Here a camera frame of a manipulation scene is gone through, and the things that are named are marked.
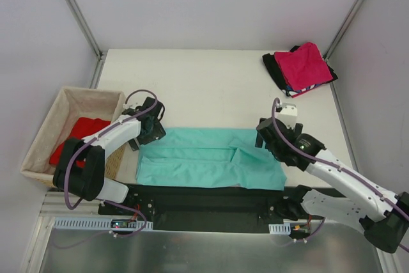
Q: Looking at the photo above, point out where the patterned t shirt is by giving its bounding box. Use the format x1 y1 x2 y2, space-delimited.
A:
283 84 321 98

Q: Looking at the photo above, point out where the teal t shirt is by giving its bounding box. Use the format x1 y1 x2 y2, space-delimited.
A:
135 128 287 191

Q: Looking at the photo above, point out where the pink t shirt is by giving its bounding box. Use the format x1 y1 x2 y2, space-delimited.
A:
274 42 332 91

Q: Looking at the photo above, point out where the wicker basket with cloth liner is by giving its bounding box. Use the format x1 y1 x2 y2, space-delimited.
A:
20 86 125 188

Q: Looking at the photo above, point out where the black t shirt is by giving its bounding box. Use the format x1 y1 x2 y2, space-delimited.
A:
262 45 338 92

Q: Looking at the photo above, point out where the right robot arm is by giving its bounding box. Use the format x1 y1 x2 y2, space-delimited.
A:
256 118 408 253

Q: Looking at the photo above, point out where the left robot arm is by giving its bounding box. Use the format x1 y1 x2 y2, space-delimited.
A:
52 97 166 215

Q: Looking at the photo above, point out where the red t shirt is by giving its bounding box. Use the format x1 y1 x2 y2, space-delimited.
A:
49 117 111 167

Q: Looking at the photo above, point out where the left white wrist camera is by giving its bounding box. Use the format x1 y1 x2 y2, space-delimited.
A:
123 104 134 110

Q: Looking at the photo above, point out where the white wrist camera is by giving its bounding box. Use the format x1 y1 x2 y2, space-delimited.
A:
123 104 134 110
275 103 298 130

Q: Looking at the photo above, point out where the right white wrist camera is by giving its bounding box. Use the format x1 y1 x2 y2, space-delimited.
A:
275 103 298 130

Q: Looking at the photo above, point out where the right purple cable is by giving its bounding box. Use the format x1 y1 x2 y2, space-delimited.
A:
271 97 409 253

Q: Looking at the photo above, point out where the purple cable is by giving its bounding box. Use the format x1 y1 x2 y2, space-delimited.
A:
271 97 409 253
52 89 160 250

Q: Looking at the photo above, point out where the aluminium frame post left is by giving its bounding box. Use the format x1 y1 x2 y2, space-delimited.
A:
47 0 106 61

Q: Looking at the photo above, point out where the aluminium frame post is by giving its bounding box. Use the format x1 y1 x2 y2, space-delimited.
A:
322 0 389 61
47 0 106 61

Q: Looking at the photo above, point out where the right white cable duct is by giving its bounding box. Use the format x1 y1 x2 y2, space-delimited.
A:
268 222 291 235

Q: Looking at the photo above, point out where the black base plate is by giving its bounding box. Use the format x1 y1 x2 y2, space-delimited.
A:
98 185 310 233

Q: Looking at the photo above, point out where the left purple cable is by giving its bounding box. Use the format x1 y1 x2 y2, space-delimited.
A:
52 89 160 250

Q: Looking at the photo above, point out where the aluminium rail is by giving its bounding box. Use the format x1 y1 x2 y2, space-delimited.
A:
40 191 100 217

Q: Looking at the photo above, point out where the aluminium frame post right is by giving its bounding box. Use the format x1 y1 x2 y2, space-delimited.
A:
322 0 389 61

